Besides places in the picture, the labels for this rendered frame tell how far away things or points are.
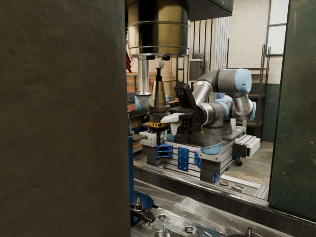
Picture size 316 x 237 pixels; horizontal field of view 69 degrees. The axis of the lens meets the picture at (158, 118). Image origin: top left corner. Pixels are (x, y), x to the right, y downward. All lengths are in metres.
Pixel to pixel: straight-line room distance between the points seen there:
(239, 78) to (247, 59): 4.17
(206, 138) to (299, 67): 0.52
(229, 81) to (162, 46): 0.63
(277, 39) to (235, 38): 0.82
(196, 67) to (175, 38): 1.15
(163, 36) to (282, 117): 0.77
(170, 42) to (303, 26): 0.72
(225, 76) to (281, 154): 0.44
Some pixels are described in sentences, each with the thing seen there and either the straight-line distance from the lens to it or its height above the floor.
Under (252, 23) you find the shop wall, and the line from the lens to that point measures 5.36.
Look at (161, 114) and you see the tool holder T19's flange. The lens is 0.61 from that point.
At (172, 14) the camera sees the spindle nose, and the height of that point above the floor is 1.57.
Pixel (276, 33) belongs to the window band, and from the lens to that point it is 5.22.
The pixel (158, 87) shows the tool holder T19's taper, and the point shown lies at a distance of 0.62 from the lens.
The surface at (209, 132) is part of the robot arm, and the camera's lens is 0.85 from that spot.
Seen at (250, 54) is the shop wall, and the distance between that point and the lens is 5.29.
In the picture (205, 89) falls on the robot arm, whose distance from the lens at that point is 1.10.
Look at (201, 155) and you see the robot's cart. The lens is 1.51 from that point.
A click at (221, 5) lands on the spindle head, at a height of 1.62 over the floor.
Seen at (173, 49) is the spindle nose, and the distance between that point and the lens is 0.57.
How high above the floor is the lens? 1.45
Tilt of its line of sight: 12 degrees down
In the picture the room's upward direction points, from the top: straight up
